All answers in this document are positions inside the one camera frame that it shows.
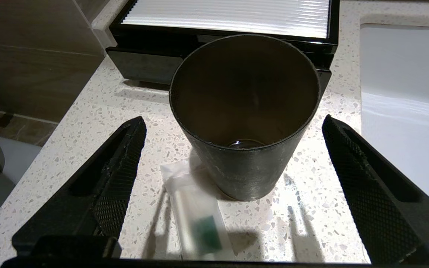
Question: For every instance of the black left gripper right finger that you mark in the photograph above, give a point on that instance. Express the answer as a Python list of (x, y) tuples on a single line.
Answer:
[(378, 216)]

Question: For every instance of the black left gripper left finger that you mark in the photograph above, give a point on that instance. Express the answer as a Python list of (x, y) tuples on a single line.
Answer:
[(99, 201)]

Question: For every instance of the black drawer of box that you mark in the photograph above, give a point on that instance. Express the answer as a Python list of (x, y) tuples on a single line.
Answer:
[(143, 67)]

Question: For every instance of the black cup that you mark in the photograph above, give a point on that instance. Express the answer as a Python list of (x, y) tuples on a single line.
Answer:
[(244, 111)]

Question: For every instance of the black box with white top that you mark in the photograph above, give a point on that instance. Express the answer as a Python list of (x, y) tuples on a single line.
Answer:
[(229, 15)]

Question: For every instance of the toothbrush in clear wrapper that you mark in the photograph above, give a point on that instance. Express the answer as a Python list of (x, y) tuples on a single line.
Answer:
[(199, 223)]

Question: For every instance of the white sink basin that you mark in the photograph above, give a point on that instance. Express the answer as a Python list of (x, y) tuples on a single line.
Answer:
[(404, 111)]

